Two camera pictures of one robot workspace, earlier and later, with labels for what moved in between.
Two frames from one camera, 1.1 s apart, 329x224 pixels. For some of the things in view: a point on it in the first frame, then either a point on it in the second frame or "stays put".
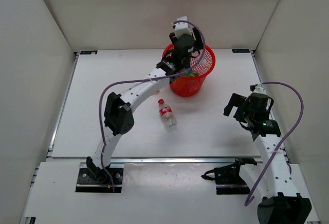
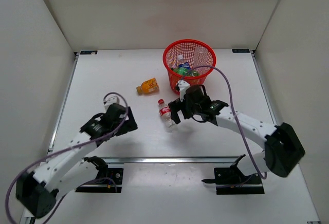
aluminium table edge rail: x=178 y=160 stays put
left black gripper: x=197 y=44 -> x=131 y=123
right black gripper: x=236 y=100 -> x=176 y=106
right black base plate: x=228 y=181 stays put
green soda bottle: x=191 y=73 stays put
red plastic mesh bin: x=192 y=84 stays put
